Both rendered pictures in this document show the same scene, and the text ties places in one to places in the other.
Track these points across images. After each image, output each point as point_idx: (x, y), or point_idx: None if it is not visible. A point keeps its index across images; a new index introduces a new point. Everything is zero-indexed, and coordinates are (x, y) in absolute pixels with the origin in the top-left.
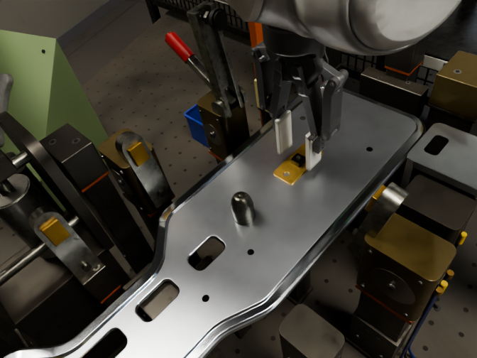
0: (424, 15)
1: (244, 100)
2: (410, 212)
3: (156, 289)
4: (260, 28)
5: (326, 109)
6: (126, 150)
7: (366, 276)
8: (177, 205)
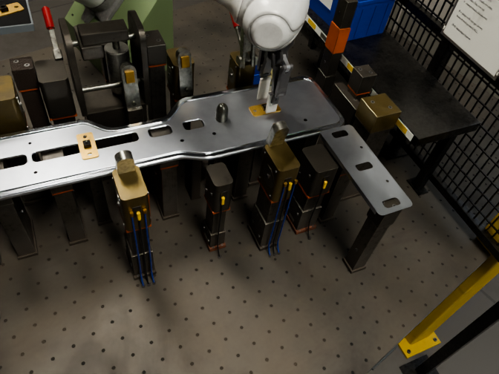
0: (269, 42)
1: (255, 63)
2: (304, 157)
3: (161, 128)
4: None
5: (278, 79)
6: (180, 56)
7: (261, 170)
8: (191, 98)
